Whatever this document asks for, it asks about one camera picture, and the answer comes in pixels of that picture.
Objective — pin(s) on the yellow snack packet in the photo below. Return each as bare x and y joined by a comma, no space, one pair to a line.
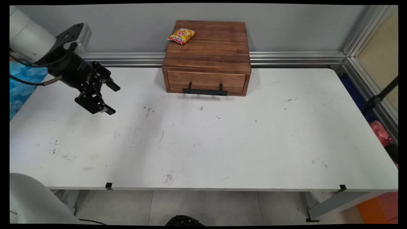
182,35

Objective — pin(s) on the orange floor board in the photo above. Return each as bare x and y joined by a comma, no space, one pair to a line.
378,208

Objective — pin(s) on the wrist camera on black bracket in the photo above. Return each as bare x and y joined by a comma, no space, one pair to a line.
73,35

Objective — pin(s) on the dark wooden cabinet box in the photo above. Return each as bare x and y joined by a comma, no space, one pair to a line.
216,44

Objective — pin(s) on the aluminium corner post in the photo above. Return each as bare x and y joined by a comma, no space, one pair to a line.
365,30

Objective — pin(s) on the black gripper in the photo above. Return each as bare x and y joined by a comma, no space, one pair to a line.
74,71

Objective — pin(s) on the aluminium side rail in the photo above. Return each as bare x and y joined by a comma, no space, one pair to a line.
365,81

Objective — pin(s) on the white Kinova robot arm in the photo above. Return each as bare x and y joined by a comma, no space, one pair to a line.
27,38

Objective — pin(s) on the black tripod pole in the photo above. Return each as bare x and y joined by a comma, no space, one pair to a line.
378,98

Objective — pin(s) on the grey table leg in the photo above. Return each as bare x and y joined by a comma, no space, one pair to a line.
337,203
65,198

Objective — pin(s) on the red plastic bag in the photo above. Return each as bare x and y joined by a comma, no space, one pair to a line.
380,132

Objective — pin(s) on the long aluminium back rail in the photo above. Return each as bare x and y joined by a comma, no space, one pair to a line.
286,58

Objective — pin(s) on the black tape marker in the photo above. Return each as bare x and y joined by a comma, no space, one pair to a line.
109,186
342,188

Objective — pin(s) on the blue bubble wrap sheet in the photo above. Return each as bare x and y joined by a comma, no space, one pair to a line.
22,86

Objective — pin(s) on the dark blue fabric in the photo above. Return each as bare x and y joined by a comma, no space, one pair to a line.
356,95

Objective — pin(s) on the round black floor object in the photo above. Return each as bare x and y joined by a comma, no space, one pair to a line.
184,221

